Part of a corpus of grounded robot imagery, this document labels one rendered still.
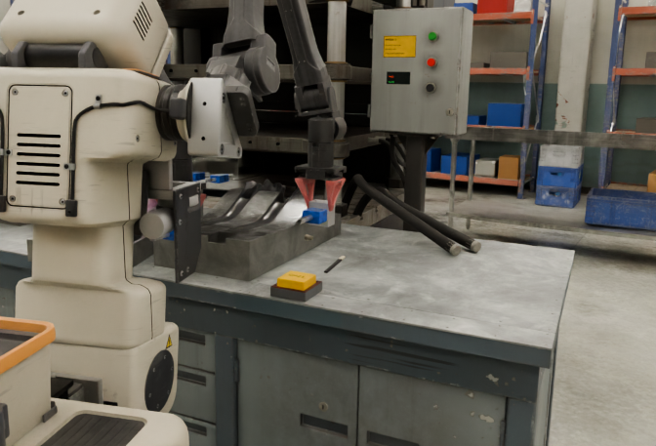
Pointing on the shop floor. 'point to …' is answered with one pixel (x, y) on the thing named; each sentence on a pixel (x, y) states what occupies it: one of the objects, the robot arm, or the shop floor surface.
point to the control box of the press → (420, 85)
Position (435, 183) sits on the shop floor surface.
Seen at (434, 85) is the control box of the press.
